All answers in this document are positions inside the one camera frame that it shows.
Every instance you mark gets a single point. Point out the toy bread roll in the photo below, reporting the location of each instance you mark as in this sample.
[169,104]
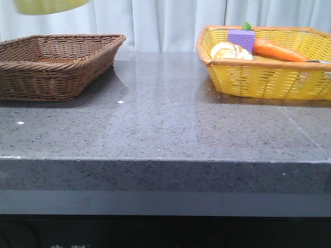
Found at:
[229,50]

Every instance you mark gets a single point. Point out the dark object in basket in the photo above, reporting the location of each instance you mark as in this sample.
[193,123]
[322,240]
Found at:
[318,61]

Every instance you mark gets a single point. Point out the purple sponge block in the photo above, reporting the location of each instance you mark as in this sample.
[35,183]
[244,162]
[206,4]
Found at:
[244,38]

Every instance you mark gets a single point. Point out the yellowish clear tape roll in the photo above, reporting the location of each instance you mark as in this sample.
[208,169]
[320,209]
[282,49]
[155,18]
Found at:
[41,7]

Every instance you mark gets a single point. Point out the white curtain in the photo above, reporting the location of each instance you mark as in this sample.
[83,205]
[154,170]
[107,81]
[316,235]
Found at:
[163,26]

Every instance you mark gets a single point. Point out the brown wicker basket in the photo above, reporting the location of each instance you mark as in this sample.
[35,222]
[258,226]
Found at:
[52,68]

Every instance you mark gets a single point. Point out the orange toy carrot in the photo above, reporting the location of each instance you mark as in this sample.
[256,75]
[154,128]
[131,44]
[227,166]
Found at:
[267,48]

